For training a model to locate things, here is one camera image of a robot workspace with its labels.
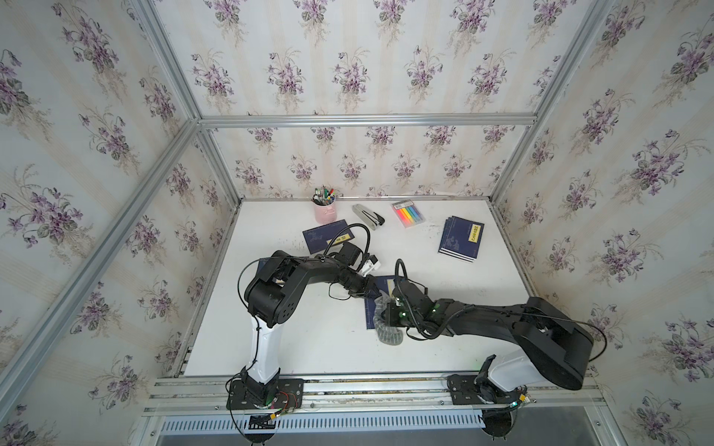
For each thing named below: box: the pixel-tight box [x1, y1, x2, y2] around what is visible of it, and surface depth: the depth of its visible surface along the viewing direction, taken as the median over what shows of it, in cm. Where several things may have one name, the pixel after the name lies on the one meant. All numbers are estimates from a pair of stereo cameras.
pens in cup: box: [310, 185, 337, 207], surface depth 109 cm
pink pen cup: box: [313, 200, 338, 225], surface depth 112 cm
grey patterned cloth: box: [372, 289, 404, 346], surface depth 84 cm
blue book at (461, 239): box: [437, 215, 486, 263], surface depth 106 cm
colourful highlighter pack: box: [391, 199, 426, 229], surface depth 117 cm
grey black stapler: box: [351, 203, 386, 231], surface depth 113 cm
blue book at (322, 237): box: [302, 219, 356, 255], surface depth 110 cm
